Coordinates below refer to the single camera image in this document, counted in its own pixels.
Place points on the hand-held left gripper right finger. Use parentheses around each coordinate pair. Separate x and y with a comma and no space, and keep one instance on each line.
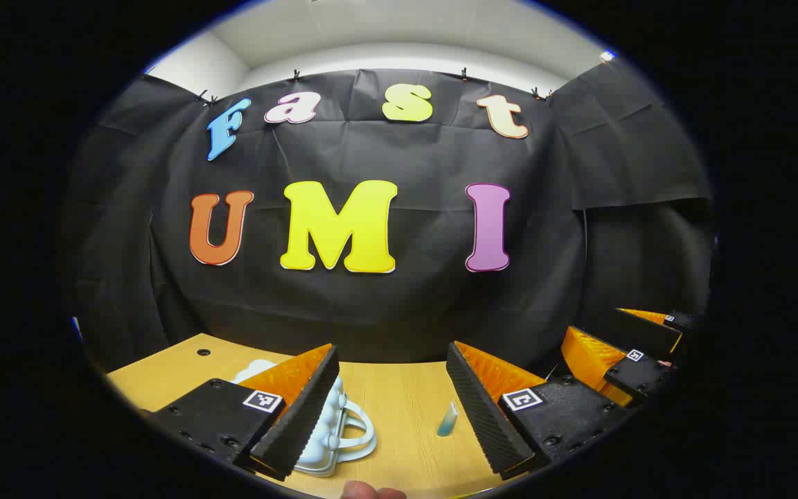
(482,416)

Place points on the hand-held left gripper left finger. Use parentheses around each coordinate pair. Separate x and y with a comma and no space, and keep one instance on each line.
(302,423)

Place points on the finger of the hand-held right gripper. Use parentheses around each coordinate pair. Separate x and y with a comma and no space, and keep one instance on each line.
(648,336)
(638,378)

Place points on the white hard-shell suitcase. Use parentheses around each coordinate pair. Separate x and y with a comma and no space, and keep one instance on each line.
(330,436)

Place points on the white and blue cream tube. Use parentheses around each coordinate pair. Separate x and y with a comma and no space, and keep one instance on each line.
(447,423)

